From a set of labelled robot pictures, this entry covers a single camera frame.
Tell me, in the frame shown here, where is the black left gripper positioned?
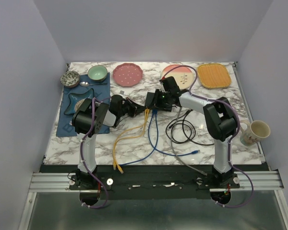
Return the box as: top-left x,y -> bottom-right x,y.
118,97 -> 146,117

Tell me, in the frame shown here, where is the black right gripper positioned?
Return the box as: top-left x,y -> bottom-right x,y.
147,89 -> 170,111

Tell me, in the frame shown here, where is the black network switch box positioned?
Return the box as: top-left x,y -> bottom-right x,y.
144,90 -> 164,110

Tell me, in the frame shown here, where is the black ethernet cable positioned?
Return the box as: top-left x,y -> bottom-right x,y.
171,110 -> 216,146
166,110 -> 197,144

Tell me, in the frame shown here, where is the grey ethernet cable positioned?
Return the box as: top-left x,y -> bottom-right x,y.
169,107 -> 208,177

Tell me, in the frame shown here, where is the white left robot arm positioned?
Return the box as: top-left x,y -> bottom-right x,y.
72,92 -> 154,189

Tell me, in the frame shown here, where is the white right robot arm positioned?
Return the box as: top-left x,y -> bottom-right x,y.
158,77 -> 240,188

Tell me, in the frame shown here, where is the pink dotted plate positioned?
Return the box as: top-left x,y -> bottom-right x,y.
112,63 -> 143,87

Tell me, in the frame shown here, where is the cream and pink plate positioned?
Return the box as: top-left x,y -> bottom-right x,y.
161,64 -> 195,90

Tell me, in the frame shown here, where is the green ceramic bowl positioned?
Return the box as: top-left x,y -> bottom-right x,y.
87,65 -> 108,81

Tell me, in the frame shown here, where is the silver spoon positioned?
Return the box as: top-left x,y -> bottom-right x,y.
80,81 -> 107,87

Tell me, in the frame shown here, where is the small round saucer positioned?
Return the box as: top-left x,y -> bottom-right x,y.
74,99 -> 85,112

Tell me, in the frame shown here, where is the blue star shaped dish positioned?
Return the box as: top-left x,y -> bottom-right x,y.
62,88 -> 94,115

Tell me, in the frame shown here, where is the orange woven square tray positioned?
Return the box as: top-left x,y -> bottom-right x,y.
197,63 -> 231,89

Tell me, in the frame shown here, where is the patterned small bowl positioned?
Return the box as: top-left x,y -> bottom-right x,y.
60,71 -> 80,88

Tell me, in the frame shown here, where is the blue cloth placemat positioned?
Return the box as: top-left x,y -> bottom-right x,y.
56,74 -> 110,138

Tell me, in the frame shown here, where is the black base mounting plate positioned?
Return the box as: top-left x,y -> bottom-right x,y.
40,164 -> 270,205

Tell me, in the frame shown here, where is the floral paper cup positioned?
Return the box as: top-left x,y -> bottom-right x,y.
240,120 -> 271,146

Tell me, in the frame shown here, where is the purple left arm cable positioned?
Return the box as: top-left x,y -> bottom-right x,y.
79,97 -> 112,209

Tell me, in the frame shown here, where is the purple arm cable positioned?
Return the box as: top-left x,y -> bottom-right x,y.
79,97 -> 112,209
162,65 -> 255,208

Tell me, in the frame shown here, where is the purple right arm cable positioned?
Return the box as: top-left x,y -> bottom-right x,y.
162,65 -> 255,208

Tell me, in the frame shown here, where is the aluminium frame rail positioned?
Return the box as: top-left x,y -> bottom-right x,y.
29,171 -> 284,193

